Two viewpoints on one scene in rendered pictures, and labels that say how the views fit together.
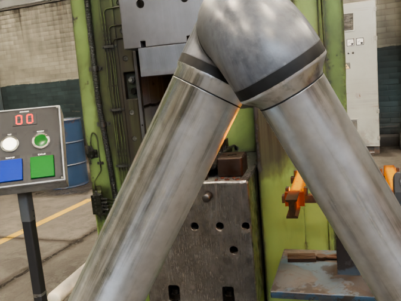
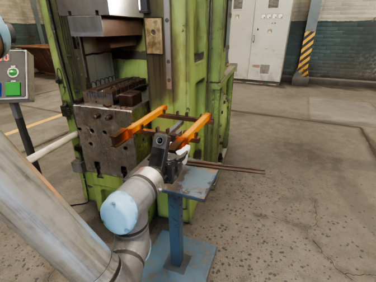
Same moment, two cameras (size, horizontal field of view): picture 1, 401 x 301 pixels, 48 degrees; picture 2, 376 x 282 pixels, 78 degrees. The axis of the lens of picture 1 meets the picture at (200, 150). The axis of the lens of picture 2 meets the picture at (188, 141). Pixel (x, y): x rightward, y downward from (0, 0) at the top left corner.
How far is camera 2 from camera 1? 56 cm
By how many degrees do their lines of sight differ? 17
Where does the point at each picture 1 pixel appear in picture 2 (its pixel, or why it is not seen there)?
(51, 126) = (19, 64)
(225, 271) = (121, 158)
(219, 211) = (116, 126)
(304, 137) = not seen: outside the picture
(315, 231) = not seen: hidden behind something
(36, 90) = not seen: hidden behind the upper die
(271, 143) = (156, 87)
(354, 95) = (271, 50)
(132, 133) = (80, 71)
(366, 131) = (273, 72)
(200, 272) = (109, 157)
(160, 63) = (81, 28)
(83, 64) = (47, 22)
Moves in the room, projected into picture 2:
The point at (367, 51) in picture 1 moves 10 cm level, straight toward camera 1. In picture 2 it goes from (283, 23) to (283, 23)
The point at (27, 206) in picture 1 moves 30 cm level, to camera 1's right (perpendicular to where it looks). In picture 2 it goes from (14, 110) to (62, 111)
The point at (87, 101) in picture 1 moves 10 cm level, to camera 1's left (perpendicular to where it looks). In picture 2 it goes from (52, 47) to (37, 47)
